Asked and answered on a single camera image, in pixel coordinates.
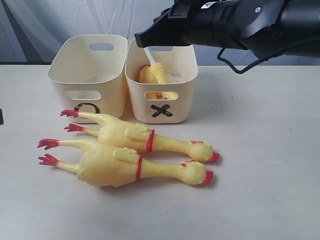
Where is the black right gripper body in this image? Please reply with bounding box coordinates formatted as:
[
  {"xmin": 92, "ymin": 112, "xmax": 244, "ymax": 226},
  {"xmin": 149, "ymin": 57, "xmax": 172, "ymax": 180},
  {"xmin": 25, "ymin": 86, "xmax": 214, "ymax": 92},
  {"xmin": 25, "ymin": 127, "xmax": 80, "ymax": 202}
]
[{"xmin": 167, "ymin": 0, "xmax": 275, "ymax": 49}]

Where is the detached chicken head with squeaker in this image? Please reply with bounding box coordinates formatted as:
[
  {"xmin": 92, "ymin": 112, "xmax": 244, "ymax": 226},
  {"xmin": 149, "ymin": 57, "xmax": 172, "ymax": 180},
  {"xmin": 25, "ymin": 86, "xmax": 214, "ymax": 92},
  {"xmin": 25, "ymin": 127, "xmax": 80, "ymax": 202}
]
[{"xmin": 138, "ymin": 47, "xmax": 179, "ymax": 100}]

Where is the yellow rubber chicken front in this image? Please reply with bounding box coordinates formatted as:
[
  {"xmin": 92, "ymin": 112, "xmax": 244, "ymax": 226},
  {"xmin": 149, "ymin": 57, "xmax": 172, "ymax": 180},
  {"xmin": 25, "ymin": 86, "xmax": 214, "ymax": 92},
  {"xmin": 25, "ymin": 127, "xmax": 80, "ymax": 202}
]
[{"xmin": 38, "ymin": 138, "xmax": 214, "ymax": 188}]

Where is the yellow rubber chicken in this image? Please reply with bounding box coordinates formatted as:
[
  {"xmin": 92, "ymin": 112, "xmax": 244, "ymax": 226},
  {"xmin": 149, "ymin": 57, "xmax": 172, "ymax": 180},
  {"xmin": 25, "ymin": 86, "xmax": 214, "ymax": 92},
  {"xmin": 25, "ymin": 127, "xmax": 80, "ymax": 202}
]
[
  {"xmin": 60, "ymin": 109, "xmax": 220, "ymax": 162},
  {"xmin": 38, "ymin": 138, "xmax": 214, "ymax": 188}
]

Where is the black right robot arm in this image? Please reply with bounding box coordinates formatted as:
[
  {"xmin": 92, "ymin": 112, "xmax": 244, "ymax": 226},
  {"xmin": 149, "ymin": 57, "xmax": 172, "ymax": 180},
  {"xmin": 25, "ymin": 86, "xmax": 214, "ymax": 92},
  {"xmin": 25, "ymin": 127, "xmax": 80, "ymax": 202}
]
[{"xmin": 135, "ymin": 0, "xmax": 320, "ymax": 58}]

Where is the cream bin marked X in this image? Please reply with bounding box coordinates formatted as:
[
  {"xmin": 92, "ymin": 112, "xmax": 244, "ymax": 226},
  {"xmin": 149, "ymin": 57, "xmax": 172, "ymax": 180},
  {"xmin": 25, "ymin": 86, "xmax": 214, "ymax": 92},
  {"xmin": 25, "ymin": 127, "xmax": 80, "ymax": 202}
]
[{"xmin": 125, "ymin": 39, "xmax": 198, "ymax": 124}]

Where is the cream bin marked O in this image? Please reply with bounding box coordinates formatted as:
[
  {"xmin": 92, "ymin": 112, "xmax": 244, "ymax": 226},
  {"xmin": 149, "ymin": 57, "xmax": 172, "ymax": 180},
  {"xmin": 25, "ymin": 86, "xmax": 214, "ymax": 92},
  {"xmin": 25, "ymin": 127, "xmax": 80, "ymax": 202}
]
[{"xmin": 48, "ymin": 34, "xmax": 128, "ymax": 118}]

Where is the white backdrop curtain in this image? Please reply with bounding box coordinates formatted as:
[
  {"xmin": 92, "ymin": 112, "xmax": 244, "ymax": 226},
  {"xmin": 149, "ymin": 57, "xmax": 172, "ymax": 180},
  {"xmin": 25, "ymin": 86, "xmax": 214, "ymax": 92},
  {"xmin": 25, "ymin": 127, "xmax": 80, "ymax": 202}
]
[{"xmin": 0, "ymin": 0, "xmax": 320, "ymax": 66}]

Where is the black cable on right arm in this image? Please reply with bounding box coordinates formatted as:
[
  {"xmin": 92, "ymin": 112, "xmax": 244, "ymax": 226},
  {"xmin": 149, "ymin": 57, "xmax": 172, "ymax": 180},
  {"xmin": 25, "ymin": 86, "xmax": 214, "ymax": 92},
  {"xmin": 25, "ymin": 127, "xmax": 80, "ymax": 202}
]
[{"xmin": 216, "ymin": 47, "xmax": 288, "ymax": 75}]

